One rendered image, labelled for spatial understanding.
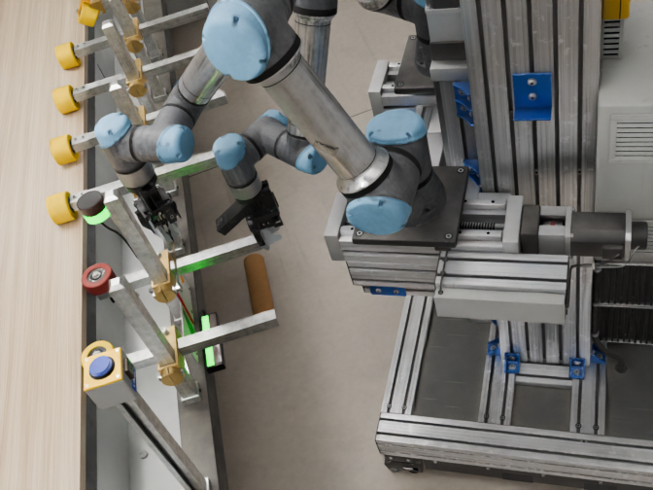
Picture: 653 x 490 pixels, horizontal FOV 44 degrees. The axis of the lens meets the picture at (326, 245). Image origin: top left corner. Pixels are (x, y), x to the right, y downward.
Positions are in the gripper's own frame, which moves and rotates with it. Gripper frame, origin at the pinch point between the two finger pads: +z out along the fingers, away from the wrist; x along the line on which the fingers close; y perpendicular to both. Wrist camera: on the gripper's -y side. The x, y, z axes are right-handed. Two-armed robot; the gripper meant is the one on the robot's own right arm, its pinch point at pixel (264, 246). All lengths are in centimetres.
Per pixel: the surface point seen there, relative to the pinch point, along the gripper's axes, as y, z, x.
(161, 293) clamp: -26.6, -4.4, -8.5
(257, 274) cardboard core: -17, 74, 59
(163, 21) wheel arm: -15, -14, 99
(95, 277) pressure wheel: -41.6, -9.1, -0.8
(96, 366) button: -26, -41, -55
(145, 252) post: -25.5, -16.7, -5.7
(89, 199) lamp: -30.3, -35.6, -4.0
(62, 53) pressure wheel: -49, -15, 97
